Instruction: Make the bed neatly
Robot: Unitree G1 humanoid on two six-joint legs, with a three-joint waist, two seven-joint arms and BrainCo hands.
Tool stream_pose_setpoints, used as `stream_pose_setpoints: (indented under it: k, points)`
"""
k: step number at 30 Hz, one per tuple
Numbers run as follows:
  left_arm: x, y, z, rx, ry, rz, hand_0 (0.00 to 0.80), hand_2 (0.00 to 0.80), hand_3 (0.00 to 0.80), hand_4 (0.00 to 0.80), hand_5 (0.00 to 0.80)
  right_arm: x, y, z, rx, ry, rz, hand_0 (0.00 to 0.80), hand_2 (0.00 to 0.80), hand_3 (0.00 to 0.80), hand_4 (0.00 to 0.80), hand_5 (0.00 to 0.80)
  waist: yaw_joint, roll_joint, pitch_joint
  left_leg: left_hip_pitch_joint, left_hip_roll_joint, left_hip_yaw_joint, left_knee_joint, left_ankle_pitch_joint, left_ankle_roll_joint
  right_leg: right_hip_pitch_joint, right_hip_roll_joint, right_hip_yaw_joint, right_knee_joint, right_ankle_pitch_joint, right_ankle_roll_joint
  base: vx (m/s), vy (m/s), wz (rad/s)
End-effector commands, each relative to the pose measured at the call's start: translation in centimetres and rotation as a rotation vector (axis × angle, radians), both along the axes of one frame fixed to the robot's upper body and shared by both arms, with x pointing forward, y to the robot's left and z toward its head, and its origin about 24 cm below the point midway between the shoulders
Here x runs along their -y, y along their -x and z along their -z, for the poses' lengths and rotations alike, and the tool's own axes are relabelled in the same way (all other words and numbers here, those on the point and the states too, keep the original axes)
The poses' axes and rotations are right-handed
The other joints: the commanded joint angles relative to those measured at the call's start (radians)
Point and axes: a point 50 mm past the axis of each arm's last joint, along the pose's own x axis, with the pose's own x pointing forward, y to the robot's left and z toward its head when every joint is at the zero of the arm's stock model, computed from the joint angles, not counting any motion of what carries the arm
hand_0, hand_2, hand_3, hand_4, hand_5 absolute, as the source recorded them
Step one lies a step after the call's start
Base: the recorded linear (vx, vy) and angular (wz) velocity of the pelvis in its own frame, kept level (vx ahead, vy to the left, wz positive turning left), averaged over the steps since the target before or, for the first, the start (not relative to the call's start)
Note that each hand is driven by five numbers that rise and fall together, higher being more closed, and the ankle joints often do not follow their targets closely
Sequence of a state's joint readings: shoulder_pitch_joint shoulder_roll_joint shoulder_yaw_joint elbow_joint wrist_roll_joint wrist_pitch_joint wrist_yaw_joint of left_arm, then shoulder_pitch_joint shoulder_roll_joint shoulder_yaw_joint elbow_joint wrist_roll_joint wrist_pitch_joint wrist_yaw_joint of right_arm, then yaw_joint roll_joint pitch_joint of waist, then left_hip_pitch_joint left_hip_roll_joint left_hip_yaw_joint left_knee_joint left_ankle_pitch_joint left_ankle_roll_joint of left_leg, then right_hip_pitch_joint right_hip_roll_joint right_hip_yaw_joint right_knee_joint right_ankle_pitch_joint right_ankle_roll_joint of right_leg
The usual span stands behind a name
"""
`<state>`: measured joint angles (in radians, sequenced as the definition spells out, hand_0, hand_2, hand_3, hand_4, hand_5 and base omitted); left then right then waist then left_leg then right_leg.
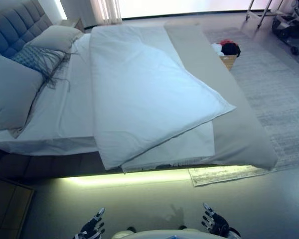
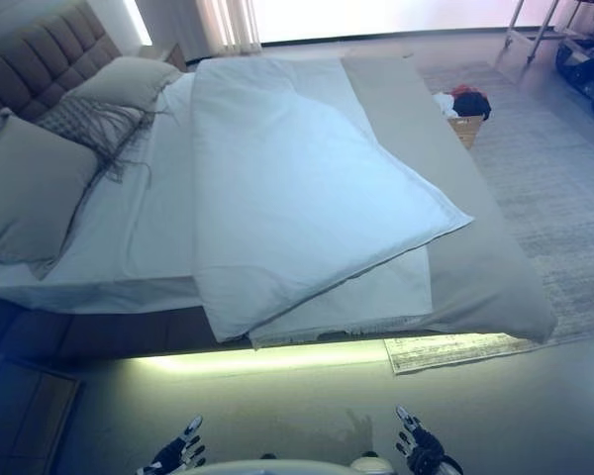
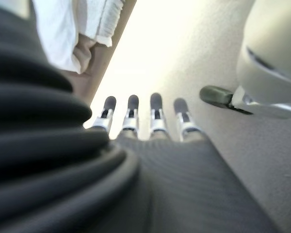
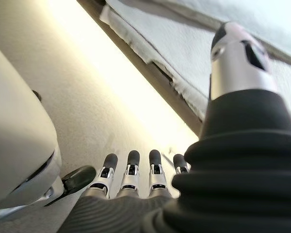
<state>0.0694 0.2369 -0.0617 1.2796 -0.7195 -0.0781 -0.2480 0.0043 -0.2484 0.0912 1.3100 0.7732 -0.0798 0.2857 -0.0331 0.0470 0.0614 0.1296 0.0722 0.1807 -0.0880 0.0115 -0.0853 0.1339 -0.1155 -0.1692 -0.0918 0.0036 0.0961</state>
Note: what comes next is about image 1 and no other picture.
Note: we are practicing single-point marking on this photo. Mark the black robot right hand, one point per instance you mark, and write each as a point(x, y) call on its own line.
point(218, 222)

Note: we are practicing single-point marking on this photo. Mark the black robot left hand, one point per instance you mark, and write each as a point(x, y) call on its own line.
point(92, 224)

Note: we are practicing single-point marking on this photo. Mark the white duvet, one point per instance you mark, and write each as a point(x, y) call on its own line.
point(144, 94)

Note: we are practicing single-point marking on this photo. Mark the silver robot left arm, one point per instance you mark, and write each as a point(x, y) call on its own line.
point(80, 236)

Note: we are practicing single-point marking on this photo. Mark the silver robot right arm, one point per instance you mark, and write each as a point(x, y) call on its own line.
point(233, 234)

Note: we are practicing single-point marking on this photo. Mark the upholstered bed base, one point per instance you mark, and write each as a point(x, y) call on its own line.
point(40, 164)

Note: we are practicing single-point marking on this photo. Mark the beige bed runner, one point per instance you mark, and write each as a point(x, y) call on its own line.
point(236, 119)

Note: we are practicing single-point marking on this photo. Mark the white bed sheet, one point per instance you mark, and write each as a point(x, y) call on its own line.
point(69, 104)

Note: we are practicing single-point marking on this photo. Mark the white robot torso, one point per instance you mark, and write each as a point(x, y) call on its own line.
point(159, 235)

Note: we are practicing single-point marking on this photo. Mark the wooden nightstand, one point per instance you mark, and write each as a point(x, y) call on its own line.
point(7, 206)
point(73, 24)

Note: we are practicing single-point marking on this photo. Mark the grey area rug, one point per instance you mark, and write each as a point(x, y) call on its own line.
point(271, 82)

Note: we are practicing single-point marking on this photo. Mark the large beige pillow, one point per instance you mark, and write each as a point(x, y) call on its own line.
point(54, 37)
point(12, 94)

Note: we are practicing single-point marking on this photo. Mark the wooden laundry box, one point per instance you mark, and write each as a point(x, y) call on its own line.
point(229, 62)

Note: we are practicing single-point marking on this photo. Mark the black garment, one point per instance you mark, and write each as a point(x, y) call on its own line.
point(231, 49)

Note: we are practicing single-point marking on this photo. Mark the white garment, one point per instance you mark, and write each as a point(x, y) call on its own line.
point(216, 48)

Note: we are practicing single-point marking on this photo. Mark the fringed macrame cushion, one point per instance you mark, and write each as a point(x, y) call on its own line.
point(32, 56)

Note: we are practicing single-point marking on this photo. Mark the red garment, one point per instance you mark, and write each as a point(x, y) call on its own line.
point(224, 41)

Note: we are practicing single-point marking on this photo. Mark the black and white machine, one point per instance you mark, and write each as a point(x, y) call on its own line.
point(289, 25)

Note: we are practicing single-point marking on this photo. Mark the sheer window curtain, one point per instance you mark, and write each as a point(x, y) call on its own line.
point(105, 8)

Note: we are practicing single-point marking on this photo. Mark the tufted upholstered headboard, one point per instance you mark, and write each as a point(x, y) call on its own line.
point(12, 22)

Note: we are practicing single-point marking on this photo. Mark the metal frame cart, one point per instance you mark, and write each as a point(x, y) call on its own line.
point(264, 10)

